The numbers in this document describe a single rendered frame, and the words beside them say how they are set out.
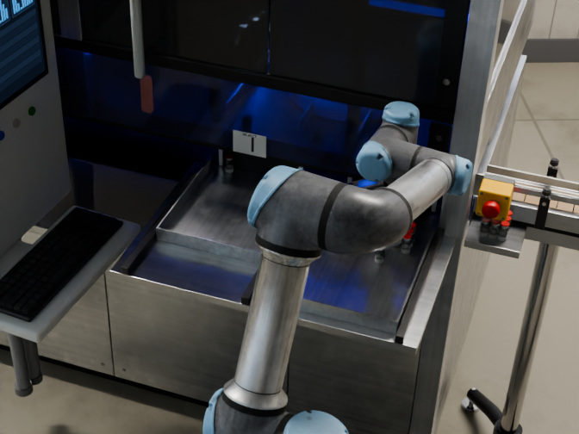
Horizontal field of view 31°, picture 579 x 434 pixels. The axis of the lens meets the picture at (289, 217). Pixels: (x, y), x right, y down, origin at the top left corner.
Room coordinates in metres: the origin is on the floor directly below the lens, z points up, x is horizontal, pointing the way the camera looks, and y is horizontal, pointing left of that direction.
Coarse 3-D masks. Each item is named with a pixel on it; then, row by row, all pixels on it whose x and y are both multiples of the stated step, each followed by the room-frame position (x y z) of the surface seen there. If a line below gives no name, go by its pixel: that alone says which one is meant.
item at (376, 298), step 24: (432, 240) 1.92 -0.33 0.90; (312, 264) 1.84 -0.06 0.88; (336, 264) 1.84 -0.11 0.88; (360, 264) 1.84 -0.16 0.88; (384, 264) 1.85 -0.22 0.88; (408, 264) 1.85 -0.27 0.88; (312, 288) 1.75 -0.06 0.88; (336, 288) 1.76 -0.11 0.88; (360, 288) 1.76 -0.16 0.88; (384, 288) 1.76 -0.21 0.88; (408, 288) 1.76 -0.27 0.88; (312, 312) 1.67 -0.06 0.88; (336, 312) 1.66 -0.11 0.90; (360, 312) 1.64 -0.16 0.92; (384, 312) 1.68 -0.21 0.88
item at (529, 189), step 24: (504, 168) 2.13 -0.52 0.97; (552, 168) 2.13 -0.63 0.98; (528, 192) 2.04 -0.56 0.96; (552, 192) 2.03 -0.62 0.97; (576, 192) 2.09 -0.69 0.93; (528, 216) 2.02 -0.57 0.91; (552, 216) 2.00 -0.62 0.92; (576, 216) 1.99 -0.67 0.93; (552, 240) 2.00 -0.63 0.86; (576, 240) 1.98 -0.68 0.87
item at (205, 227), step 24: (216, 168) 2.21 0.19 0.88; (192, 192) 2.10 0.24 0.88; (216, 192) 2.11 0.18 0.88; (240, 192) 2.11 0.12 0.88; (168, 216) 1.97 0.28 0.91; (192, 216) 2.00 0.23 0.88; (216, 216) 2.01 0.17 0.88; (240, 216) 2.01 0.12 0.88; (168, 240) 1.90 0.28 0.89; (192, 240) 1.88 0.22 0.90; (216, 240) 1.91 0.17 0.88; (240, 240) 1.92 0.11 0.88
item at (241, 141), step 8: (240, 136) 2.12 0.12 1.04; (248, 136) 2.12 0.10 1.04; (256, 136) 2.11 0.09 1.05; (264, 136) 2.11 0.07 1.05; (240, 144) 2.12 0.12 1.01; (248, 144) 2.12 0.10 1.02; (256, 144) 2.11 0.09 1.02; (264, 144) 2.11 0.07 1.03; (248, 152) 2.12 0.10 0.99; (256, 152) 2.11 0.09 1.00; (264, 152) 2.11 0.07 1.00
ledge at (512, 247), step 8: (480, 216) 2.05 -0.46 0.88; (472, 224) 2.02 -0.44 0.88; (512, 224) 2.02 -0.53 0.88; (472, 232) 1.98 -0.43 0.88; (512, 232) 1.99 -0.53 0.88; (520, 232) 1.99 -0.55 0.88; (464, 240) 1.95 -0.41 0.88; (472, 240) 1.95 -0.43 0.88; (480, 240) 1.95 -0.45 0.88; (488, 240) 1.95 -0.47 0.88; (496, 240) 1.96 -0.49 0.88; (512, 240) 1.96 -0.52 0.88; (520, 240) 1.96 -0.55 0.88; (472, 248) 1.95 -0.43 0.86; (480, 248) 1.94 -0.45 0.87; (488, 248) 1.94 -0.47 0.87; (496, 248) 1.93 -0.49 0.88; (504, 248) 1.93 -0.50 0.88; (512, 248) 1.93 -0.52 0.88; (520, 248) 1.93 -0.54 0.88; (512, 256) 1.92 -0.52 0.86
